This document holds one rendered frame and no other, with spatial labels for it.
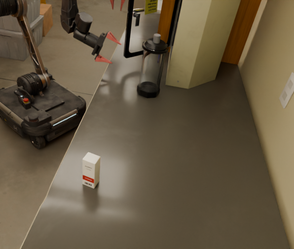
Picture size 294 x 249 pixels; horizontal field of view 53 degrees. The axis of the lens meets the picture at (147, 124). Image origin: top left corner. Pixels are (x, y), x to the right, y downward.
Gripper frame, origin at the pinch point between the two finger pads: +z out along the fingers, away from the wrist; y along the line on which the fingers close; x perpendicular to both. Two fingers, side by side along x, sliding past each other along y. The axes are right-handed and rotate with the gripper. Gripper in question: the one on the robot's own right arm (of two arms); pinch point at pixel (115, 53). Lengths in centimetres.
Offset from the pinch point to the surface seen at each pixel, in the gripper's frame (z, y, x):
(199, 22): 25.0, 30.3, -10.0
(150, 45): 11.2, 14.0, -19.1
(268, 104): 66, 17, -21
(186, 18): 19.5, 29.0, -9.9
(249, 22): 54, 42, 26
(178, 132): 36, -7, -35
